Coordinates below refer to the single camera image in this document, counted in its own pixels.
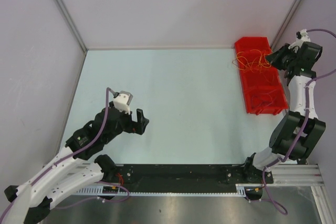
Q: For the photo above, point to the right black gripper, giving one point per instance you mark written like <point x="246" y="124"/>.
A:
<point x="274" y="58"/>

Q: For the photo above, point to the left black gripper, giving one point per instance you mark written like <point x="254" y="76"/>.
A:
<point x="138" y="127"/>

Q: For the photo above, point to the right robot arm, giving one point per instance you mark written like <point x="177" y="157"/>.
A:
<point x="298" y="132"/>

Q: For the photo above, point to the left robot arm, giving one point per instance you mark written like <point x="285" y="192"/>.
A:
<point x="32" y="201"/>

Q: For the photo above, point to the red compartment bin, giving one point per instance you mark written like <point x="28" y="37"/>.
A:
<point x="261" y="87"/>

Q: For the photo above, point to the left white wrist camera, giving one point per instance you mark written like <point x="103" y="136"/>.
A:
<point x="122" y="101"/>

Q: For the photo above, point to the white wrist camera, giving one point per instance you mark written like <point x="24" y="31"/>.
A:
<point x="122" y="101"/>
<point x="301" y="37"/>

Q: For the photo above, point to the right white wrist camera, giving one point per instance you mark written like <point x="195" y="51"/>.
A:
<point x="301" y="37"/>

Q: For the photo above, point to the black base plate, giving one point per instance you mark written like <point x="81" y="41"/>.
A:
<point x="185" y="177"/>

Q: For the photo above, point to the grey slotted cable duct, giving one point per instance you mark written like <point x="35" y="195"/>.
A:
<point x="238" y="190"/>

